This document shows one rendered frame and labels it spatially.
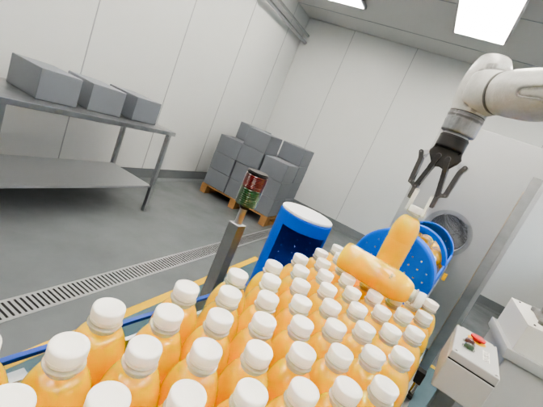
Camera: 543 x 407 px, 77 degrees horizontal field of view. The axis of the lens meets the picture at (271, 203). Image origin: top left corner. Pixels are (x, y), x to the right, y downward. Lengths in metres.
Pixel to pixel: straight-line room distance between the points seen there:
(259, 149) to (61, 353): 4.53
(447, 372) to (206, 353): 0.62
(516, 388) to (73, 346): 1.46
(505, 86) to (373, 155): 5.55
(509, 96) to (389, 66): 5.82
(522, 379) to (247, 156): 4.07
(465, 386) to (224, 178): 4.51
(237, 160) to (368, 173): 2.55
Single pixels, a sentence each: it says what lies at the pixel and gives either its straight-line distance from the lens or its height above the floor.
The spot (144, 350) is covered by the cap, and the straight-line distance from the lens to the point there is 0.44.
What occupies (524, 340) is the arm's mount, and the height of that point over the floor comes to 1.05.
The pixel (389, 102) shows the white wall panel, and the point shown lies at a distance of 6.55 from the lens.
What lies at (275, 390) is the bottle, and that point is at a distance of 0.55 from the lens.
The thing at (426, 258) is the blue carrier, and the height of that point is 1.19.
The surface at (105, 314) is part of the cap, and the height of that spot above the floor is 1.12.
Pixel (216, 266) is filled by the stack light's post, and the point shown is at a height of 0.96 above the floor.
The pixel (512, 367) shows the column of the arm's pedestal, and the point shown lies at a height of 0.94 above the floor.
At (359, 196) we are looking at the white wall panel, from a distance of 6.45.
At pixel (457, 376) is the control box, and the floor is 1.05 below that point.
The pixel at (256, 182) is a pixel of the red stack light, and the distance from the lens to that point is 0.92.
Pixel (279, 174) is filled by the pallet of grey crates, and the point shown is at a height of 0.77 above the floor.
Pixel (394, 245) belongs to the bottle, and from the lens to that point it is 1.03.
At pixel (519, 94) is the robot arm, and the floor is 1.65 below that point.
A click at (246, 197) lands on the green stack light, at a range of 0.93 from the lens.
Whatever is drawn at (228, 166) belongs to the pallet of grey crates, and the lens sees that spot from 5.07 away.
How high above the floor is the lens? 1.40
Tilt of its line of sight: 13 degrees down
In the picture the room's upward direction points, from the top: 23 degrees clockwise
